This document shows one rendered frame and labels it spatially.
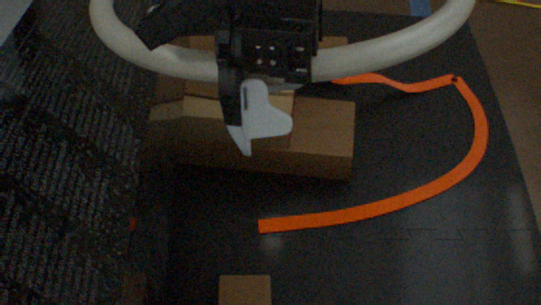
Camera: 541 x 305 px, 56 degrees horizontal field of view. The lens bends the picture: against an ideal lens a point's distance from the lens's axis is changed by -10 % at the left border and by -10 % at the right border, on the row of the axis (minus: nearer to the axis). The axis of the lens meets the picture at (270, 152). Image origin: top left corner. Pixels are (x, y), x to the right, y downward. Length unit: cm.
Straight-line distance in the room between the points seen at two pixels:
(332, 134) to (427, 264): 47
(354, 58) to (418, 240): 110
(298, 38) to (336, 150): 117
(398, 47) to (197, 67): 19
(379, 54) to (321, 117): 118
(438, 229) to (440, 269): 14
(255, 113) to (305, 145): 111
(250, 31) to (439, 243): 120
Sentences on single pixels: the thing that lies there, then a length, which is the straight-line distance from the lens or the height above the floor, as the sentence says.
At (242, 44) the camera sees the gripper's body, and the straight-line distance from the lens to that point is 46.
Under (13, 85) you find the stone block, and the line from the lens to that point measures 85.
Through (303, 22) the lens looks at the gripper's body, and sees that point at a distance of 46.
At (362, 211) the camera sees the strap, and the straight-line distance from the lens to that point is 159.
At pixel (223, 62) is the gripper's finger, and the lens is 47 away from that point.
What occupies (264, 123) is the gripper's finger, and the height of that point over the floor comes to 91.
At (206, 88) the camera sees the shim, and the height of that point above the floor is 23.
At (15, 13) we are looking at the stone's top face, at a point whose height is 82.
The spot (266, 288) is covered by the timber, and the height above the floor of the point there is 14.
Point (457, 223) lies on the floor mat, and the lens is 164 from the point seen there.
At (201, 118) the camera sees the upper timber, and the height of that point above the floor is 21.
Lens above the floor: 126
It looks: 46 degrees down
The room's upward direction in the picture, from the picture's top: straight up
